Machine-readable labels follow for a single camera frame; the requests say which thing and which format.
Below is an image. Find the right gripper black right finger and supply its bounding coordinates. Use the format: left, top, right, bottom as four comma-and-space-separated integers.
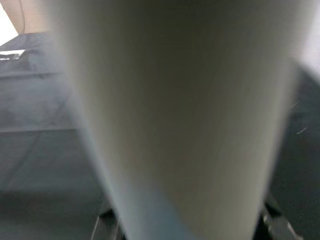
257, 199, 308, 240

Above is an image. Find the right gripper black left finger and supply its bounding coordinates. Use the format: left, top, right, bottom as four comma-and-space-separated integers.
93, 209, 126, 240

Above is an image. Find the white plastic table leg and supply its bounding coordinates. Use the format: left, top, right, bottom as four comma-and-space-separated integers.
48, 0, 316, 240

